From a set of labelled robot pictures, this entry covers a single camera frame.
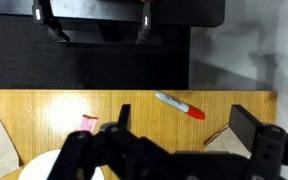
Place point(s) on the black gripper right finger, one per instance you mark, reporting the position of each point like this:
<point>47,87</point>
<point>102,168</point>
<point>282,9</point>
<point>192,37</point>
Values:
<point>245,126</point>

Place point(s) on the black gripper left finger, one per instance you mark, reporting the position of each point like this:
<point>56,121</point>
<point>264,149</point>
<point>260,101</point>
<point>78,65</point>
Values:
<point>124,117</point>

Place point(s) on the red capped grey marker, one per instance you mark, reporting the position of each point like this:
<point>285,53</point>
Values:
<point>188,109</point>

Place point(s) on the white cup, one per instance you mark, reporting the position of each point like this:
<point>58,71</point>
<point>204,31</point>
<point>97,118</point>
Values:
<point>40,167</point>

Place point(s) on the brown cardboard piece right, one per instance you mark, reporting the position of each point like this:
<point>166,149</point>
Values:
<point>226,141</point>

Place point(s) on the pink eraser block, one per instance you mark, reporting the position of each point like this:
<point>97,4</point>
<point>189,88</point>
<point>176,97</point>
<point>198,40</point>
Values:
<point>88,123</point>

